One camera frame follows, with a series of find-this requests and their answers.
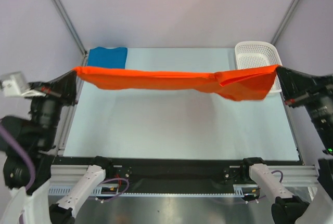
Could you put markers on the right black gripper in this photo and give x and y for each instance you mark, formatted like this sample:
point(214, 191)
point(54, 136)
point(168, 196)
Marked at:
point(299, 95)

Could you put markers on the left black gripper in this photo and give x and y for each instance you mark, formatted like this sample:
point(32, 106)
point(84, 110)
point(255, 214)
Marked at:
point(65, 85)

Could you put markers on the orange t shirt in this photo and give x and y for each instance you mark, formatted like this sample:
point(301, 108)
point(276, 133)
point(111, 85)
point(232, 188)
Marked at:
point(235, 85)

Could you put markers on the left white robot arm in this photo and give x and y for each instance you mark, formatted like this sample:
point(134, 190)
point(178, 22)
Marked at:
point(27, 143)

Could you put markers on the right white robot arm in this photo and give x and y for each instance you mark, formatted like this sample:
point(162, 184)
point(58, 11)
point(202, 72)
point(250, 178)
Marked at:
point(298, 194)

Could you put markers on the white plastic basket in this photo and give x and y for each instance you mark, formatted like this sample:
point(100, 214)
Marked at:
point(254, 54)

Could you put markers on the folded blue t shirt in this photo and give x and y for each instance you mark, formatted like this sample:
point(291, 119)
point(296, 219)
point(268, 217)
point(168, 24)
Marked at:
point(111, 58)

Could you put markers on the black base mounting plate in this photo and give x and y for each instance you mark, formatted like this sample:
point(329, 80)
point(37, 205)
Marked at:
point(187, 187)

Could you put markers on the right aluminium corner post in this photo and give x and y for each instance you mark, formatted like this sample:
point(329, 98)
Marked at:
point(285, 21)

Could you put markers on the aluminium corner post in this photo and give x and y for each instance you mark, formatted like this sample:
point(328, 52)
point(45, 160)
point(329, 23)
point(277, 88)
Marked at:
point(69, 25)
point(285, 21)

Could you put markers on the left aluminium corner post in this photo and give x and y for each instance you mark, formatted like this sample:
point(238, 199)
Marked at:
point(69, 25)

